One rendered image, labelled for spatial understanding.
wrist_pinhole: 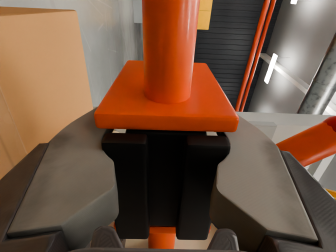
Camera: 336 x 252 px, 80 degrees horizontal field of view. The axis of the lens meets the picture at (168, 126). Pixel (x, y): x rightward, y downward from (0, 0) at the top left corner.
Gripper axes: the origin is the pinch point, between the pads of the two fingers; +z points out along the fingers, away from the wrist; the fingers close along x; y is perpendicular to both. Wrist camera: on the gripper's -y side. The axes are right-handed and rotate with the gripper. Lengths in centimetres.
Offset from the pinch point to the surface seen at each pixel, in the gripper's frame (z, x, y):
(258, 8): 1051, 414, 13
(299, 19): 870, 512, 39
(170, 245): -2.8, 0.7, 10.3
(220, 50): 1059, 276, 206
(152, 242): -2.8, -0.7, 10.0
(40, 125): 6.8, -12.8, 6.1
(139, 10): 731, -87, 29
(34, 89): 7.7, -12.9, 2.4
